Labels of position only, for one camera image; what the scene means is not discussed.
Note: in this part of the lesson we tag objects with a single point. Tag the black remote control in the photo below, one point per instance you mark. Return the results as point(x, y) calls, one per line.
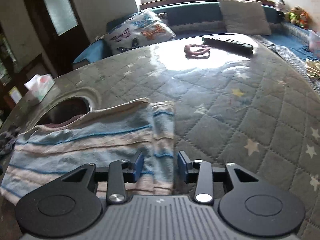
point(227, 44)

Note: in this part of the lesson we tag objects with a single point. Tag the butterfly print pillow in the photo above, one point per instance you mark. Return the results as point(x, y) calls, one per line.
point(143, 29)

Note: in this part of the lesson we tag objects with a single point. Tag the dark wooden door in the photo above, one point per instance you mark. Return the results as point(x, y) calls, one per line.
point(60, 31)

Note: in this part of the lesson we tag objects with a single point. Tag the clear plastic storage box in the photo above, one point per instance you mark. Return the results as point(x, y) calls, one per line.
point(314, 42)

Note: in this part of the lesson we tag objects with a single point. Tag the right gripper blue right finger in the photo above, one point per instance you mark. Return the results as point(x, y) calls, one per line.
point(185, 166)

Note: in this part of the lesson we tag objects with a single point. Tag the blue sofa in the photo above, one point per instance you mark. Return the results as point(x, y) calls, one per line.
point(201, 18)

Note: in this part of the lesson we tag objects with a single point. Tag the pink hair band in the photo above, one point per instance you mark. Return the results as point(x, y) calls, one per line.
point(196, 51)

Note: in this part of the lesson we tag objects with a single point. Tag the dark blue knitted cloth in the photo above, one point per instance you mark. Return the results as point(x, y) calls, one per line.
point(8, 139)

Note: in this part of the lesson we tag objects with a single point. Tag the brown plush toy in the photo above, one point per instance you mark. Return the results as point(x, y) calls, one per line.
point(295, 14)

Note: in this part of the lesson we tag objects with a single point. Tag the black white plush toy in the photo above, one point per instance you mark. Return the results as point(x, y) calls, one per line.
point(281, 8)

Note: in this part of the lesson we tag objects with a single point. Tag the orange plush toy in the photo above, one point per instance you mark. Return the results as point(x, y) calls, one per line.
point(304, 20)

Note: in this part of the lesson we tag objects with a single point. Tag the white tissue box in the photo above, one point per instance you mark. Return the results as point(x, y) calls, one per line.
point(40, 85)

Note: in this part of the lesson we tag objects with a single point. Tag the blue striped towel garment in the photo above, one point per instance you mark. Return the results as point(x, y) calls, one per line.
point(47, 152)

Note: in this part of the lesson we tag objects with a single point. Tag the beige square cushion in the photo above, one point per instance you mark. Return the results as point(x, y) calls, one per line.
point(244, 17)

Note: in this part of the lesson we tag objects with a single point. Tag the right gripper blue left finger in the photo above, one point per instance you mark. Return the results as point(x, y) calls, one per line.
point(138, 162)

